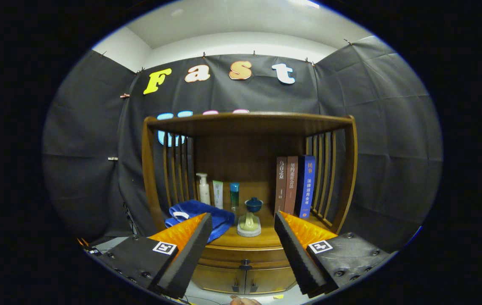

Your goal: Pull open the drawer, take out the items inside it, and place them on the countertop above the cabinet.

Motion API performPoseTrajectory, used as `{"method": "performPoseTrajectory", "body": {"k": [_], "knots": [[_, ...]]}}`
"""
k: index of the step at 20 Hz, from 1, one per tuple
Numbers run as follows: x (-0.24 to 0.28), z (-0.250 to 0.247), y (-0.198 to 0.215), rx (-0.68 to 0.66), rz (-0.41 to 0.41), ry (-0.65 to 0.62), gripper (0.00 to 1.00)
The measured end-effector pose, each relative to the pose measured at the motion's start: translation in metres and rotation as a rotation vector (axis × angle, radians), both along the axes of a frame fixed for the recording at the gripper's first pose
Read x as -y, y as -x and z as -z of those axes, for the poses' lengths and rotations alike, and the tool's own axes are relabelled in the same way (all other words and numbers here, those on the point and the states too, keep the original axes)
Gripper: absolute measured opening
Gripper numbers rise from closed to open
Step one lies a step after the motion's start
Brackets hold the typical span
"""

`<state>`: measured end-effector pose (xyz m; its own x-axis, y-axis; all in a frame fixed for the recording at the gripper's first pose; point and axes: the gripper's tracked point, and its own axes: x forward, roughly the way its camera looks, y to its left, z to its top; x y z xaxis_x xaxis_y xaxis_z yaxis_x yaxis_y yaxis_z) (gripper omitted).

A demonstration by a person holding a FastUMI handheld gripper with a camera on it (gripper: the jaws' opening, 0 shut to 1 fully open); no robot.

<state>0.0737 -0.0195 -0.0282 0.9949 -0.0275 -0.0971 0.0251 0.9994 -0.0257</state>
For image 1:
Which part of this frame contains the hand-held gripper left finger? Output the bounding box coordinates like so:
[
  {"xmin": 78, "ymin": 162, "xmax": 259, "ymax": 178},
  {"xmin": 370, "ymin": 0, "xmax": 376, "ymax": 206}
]
[{"xmin": 90, "ymin": 213, "xmax": 213, "ymax": 299}]

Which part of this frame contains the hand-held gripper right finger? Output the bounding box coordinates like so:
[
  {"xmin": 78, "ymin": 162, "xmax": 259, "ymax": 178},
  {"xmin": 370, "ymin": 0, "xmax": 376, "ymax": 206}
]
[{"xmin": 274, "ymin": 211, "xmax": 395, "ymax": 299}]

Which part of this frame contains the wooden drawer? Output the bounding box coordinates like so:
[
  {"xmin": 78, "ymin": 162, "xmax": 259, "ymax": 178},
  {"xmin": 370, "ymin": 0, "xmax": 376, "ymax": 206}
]
[{"xmin": 200, "ymin": 245, "xmax": 291, "ymax": 269}]

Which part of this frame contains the green soap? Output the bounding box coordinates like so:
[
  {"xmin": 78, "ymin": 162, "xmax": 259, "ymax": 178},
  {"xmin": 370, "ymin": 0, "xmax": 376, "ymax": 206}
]
[{"xmin": 237, "ymin": 212, "xmax": 262, "ymax": 237}]

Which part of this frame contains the wooden cabinet door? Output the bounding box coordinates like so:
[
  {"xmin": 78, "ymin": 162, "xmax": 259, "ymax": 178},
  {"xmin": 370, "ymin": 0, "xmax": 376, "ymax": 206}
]
[
  {"xmin": 245, "ymin": 266, "xmax": 297, "ymax": 294},
  {"xmin": 191, "ymin": 264, "xmax": 246, "ymax": 294}
]

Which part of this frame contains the wooden countertop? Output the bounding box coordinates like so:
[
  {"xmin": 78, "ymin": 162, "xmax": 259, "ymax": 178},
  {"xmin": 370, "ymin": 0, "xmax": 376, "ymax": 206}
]
[{"xmin": 207, "ymin": 205, "xmax": 330, "ymax": 249}]

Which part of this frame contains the wooden cabinet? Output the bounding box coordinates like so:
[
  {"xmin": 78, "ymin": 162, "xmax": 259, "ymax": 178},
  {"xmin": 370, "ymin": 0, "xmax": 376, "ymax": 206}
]
[{"xmin": 141, "ymin": 111, "xmax": 358, "ymax": 296}]

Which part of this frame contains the blue folded towel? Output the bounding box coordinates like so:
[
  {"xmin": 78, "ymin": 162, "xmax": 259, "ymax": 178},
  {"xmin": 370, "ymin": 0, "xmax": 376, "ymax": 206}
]
[{"xmin": 165, "ymin": 200, "xmax": 235, "ymax": 243}]

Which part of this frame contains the white pump bottle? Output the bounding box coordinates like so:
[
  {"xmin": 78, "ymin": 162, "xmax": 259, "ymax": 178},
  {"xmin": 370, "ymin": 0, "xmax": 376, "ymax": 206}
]
[{"xmin": 196, "ymin": 173, "xmax": 211, "ymax": 206}]

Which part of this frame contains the white and green tube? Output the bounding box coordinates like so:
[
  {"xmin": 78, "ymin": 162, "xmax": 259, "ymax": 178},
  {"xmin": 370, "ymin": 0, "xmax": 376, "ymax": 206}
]
[{"xmin": 212, "ymin": 180, "xmax": 224, "ymax": 209}]

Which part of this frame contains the blue book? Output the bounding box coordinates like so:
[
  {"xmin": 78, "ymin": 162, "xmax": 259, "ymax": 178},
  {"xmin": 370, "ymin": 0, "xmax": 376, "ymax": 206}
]
[{"xmin": 295, "ymin": 155, "xmax": 316, "ymax": 219}]

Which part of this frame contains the reddish brown book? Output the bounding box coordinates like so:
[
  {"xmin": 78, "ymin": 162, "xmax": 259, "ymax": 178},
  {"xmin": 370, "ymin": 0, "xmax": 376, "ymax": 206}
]
[{"xmin": 284, "ymin": 156, "xmax": 299, "ymax": 215}]

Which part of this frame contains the dark brown book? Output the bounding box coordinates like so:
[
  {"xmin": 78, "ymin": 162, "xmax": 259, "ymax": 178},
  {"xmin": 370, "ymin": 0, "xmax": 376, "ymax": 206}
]
[{"xmin": 275, "ymin": 157, "xmax": 288, "ymax": 214}]

